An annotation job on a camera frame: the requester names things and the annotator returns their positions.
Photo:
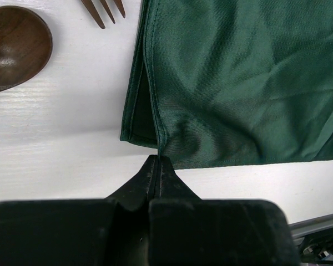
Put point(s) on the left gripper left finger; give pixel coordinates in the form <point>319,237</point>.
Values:
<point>105,231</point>

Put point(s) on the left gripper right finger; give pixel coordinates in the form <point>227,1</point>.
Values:
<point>186,230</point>

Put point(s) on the dark green cloth napkin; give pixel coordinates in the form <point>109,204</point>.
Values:
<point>228,83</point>

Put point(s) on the brown wooden spoon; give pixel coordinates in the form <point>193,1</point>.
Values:
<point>26,45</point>

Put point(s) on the brown wooden fork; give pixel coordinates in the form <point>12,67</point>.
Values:
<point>99,10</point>

